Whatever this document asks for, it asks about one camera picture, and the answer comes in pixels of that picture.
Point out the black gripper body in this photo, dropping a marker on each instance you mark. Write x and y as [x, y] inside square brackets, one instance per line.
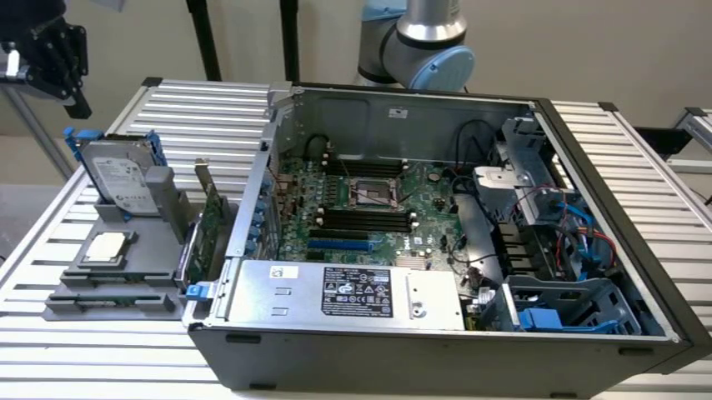
[28, 16]

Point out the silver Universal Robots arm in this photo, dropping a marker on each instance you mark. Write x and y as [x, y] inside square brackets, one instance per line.
[427, 33]

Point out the hard disk in blue carrier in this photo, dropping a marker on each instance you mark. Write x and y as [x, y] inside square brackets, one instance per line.
[116, 175]

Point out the grey plastic disk bay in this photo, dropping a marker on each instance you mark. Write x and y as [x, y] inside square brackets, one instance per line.
[555, 293]

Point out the metal slat table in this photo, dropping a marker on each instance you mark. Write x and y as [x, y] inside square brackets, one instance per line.
[167, 104]

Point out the silver CPU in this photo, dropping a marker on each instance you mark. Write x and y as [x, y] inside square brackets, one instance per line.
[105, 248]

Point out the grey parts rack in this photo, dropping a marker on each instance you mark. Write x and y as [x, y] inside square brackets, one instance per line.
[149, 250]

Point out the green graphics card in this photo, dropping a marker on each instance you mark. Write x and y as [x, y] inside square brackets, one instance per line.
[208, 233]

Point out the blue case latch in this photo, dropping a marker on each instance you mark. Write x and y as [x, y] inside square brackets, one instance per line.
[199, 291]

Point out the black RAM slot bank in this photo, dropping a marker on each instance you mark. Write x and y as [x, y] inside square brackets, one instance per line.
[363, 221]
[363, 167]

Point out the black expansion slot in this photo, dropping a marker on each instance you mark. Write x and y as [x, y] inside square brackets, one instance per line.
[339, 234]

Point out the silver power supply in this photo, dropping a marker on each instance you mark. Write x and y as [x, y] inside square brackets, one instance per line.
[249, 300]

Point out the CPU socket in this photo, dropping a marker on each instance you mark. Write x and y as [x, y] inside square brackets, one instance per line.
[376, 193]

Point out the blue expansion slot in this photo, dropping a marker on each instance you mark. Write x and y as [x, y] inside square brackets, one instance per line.
[338, 246]

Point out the green motherboard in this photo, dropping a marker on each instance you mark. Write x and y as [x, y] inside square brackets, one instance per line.
[427, 225]

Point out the metal drive cage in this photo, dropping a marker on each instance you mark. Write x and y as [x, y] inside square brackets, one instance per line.
[501, 179]

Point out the black open PC case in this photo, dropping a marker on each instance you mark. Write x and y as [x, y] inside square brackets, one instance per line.
[388, 362]

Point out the black fan shroud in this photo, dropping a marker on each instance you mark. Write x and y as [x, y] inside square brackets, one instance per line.
[522, 250]

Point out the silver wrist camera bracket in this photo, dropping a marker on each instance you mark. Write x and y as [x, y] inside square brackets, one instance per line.
[12, 66]

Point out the aluminium frame post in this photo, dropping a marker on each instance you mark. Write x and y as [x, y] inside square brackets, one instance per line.
[38, 133]

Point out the black stand post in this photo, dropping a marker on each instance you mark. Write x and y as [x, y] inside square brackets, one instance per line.
[288, 41]
[208, 41]

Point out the black bracket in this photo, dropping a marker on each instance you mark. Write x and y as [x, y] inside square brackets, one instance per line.
[661, 141]

